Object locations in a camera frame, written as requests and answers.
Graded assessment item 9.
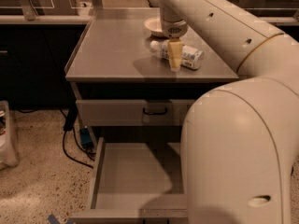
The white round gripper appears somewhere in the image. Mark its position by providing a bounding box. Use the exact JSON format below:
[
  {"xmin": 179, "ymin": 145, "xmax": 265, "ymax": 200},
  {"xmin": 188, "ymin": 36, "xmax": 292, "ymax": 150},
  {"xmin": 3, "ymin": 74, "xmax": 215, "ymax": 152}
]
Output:
[{"xmin": 160, "ymin": 6, "xmax": 188, "ymax": 72}]

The clear plastic water bottle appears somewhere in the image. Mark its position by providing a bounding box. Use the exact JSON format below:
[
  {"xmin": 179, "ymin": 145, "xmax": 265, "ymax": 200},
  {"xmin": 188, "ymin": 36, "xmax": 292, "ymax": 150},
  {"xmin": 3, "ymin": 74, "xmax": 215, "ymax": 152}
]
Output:
[{"xmin": 150, "ymin": 40, "xmax": 204, "ymax": 70}]

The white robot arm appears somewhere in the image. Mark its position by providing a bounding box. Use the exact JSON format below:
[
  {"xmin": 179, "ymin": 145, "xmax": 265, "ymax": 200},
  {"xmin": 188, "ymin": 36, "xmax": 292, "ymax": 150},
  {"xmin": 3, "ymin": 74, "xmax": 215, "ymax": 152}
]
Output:
[{"xmin": 160, "ymin": 0, "xmax": 299, "ymax": 224}]

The grey metal drawer cabinet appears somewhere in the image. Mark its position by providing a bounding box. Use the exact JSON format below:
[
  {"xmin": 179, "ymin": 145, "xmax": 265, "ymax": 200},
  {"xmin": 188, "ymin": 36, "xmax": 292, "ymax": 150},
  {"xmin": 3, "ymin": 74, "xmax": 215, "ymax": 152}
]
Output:
[{"xmin": 66, "ymin": 8, "xmax": 238, "ymax": 143}]

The closed grey upper drawer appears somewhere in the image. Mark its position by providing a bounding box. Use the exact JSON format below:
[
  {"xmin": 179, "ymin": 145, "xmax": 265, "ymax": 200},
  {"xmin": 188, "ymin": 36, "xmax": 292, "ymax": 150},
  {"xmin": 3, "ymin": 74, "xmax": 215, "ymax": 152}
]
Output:
[{"xmin": 76, "ymin": 100, "xmax": 194, "ymax": 126}]

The open grey lower drawer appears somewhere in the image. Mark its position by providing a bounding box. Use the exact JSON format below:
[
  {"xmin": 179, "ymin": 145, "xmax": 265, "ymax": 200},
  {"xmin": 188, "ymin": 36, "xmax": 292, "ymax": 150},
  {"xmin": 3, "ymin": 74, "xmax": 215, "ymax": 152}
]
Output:
[{"xmin": 71, "ymin": 138, "xmax": 188, "ymax": 224}]

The white paper bowl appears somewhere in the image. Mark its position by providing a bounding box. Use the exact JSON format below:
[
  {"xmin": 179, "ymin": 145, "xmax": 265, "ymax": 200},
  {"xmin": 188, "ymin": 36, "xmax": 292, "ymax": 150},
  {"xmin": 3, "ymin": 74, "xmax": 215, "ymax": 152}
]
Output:
[{"xmin": 144, "ymin": 18, "xmax": 164, "ymax": 37}]

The blue power adapter box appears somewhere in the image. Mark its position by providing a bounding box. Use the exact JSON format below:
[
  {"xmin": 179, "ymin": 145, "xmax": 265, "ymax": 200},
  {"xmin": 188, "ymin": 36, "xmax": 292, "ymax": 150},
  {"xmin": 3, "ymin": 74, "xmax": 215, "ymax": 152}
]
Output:
[{"xmin": 79, "ymin": 128, "xmax": 93, "ymax": 148}]

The clear plastic storage bin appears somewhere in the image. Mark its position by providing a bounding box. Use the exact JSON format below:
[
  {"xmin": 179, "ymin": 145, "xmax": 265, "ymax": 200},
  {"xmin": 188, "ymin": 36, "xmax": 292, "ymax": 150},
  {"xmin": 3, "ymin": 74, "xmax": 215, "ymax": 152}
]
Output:
[{"xmin": 0, "ymin": 101, "xmax": 20, "ymax": 170}]

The blue tape strip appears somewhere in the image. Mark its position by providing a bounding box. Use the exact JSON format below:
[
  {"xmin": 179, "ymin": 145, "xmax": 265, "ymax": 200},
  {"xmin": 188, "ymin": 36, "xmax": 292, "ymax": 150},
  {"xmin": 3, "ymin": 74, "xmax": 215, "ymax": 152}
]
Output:
[{"xmin": 48, "ymin": 215, "xmax": 75, "ymax": 224}]

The black drawer handle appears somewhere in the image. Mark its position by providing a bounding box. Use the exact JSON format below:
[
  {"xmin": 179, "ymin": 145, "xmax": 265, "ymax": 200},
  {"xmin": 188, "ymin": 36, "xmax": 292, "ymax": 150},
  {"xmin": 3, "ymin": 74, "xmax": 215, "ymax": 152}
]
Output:
[{"xmin": 142, "ymin": 108, "xmax": 168, "ymax": 116}]

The black power cable left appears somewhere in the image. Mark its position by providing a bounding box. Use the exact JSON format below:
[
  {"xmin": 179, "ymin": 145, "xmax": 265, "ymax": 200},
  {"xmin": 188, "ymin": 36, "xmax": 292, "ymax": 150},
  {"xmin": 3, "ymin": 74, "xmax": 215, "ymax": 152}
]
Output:
[{"xmin": 15, "ymin": 105, "xmax": 97, "ymax": 170}]

